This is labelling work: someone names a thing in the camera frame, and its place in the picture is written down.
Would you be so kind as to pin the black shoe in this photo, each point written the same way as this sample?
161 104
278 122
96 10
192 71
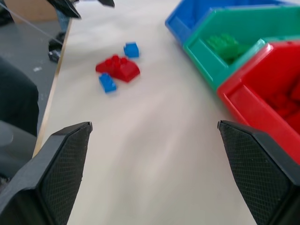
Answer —
55 48

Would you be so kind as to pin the dark rounded shape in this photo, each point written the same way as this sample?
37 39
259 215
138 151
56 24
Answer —
16 98

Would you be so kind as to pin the red studded sloped block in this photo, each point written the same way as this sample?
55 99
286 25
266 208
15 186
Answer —
119 68

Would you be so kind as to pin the small blue studded block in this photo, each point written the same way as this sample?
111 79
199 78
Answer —
131 49
107 83

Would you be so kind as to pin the green plastic bin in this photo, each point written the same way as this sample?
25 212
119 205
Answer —
206 62

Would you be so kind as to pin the red plastic bin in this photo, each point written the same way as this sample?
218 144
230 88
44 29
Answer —
253 105

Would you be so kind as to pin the blue plastic bin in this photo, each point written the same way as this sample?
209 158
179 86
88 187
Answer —
178 22

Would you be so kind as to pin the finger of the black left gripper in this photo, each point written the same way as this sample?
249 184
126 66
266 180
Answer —
68 8
106 2

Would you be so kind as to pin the brown cardboard box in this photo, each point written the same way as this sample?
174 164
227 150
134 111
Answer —
30 10

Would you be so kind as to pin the person's leg in jeans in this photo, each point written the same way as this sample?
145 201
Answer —
63 22

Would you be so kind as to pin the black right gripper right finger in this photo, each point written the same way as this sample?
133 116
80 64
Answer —
260 173

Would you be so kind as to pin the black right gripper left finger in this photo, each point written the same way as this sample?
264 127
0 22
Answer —
58 178

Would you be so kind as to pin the green studded block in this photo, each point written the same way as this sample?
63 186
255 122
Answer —
234 55
221 42

